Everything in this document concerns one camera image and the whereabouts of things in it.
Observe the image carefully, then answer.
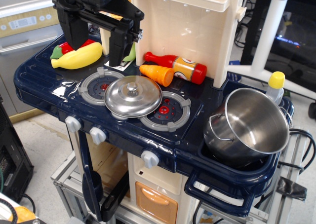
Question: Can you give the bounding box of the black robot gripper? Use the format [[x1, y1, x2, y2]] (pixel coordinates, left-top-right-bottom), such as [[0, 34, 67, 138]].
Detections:
[[53, 0, 144, 67]]

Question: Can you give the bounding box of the steel pot lid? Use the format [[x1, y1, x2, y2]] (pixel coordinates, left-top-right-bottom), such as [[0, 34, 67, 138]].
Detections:
[[104, 75, 162, 118]]

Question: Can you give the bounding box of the stainless steel pot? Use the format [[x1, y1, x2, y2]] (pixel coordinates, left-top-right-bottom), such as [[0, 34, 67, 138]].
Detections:
[[203, 88, 289, 168]]

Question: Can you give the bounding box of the yellow toy banana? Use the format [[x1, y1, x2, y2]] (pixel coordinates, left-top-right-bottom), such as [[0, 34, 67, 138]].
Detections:
[[51, 42, 103, 70]]

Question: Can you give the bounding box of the green toy apple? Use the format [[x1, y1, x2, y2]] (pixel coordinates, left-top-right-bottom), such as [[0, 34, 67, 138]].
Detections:
[[122, 43, 136, 62]]

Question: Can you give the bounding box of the black white sticker card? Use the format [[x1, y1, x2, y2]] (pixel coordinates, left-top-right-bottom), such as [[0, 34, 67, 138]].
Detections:
[[103, 60, 133, 72]]

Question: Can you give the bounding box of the red toy chili pepper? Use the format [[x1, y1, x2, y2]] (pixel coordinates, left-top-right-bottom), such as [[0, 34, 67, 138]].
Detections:
[[50, 39, 96, 60]]

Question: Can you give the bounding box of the left grey stove burner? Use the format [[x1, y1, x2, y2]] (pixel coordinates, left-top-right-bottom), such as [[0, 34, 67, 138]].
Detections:
[[78, 67, 124, 106]]

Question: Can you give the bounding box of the grey stove burner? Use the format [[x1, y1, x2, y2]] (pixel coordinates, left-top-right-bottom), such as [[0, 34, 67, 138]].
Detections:
[[78, 67, 124, 106], [139, 91, 191, 132]]

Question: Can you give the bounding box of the beige appliance with display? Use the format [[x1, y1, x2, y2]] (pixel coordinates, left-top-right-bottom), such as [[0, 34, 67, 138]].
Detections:
[[0, 0, 62, 116]]

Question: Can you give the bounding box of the orange toy carrot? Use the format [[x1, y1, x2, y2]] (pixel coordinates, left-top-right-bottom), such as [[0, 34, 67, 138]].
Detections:
[[139, 65, 174, 87]]

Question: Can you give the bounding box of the left grey stove knob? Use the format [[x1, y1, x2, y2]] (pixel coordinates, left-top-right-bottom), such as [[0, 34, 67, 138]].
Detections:
[[65, 116, 81, 133]]

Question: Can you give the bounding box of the grey stove knob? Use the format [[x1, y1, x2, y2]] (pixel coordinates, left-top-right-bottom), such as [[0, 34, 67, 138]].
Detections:
[[89, 127, 107, 145], [65, 116, 81, 133], [141, 150, 159, 169]]

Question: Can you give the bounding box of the middle grey stove knob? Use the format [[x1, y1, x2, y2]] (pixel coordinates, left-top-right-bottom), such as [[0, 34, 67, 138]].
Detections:
[[89, 127, 107, 145]]

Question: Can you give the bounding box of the red toy ketchup bottle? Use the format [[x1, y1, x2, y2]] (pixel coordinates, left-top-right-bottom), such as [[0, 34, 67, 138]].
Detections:
[[144, 52, 207, 85]]

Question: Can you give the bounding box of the cream toy kitchen hutch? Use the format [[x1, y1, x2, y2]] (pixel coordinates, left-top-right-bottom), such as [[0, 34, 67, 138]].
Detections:
[[98, 0, 247, 89]]

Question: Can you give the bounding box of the right grey stove burner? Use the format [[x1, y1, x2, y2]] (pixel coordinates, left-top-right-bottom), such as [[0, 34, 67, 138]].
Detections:
[[139, 91, 191, 132]]

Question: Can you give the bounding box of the right grey stove knob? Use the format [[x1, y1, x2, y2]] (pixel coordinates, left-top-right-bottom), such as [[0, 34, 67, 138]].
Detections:
[[141, 150, 159, 169]]

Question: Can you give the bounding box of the navy hanging toy spoon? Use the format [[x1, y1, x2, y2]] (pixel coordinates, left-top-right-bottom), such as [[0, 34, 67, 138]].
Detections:
[[78, 130, 103, 221]]

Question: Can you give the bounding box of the black computer case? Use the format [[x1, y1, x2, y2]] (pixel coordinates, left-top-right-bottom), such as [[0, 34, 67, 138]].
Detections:
[[0, 105, 34, 202]]

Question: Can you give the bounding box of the black toy oven door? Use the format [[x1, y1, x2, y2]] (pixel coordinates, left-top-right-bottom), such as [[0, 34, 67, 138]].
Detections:
[[101, 171, 129, 222]]

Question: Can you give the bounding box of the orange toy drawer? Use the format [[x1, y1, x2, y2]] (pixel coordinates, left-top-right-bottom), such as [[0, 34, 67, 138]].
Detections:
[[135, 182, 178, 224]]

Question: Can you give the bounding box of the yellow capped clear bottle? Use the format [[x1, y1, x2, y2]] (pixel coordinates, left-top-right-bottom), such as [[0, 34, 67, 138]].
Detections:
[[266, 71, 285, 105]]

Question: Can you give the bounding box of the black cable right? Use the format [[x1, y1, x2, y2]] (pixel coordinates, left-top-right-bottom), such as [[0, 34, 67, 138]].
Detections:
[[278, 128, 316, 174]]

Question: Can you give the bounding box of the aluminium frame cart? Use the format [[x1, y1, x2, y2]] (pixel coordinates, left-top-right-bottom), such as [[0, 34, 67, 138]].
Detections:
[[50, 135, 309, 224]]

